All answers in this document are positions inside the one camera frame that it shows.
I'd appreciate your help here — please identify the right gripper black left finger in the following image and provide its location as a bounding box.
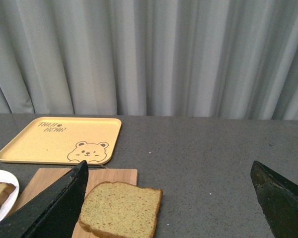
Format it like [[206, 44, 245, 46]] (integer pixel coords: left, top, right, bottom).
[[0, 161, 88, 238]]

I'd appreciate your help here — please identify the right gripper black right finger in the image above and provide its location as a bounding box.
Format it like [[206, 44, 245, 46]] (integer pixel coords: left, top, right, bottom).
[[250, 161, 298, 238]]

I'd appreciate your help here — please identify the white round plate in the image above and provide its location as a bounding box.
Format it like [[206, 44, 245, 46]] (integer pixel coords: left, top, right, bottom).
[[0, 170, 19, 221]]

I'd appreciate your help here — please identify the wooden cutting board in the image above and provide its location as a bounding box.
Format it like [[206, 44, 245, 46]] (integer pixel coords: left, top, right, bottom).
[[8, 168, 138, 238]]

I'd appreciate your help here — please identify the yellow bear tray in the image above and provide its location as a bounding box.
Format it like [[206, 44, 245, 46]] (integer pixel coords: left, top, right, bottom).
[[0, 117, 122, 165]]

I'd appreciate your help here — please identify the grey curtain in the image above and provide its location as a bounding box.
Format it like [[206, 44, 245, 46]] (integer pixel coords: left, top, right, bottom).
[[0, 0, 298, 120]]

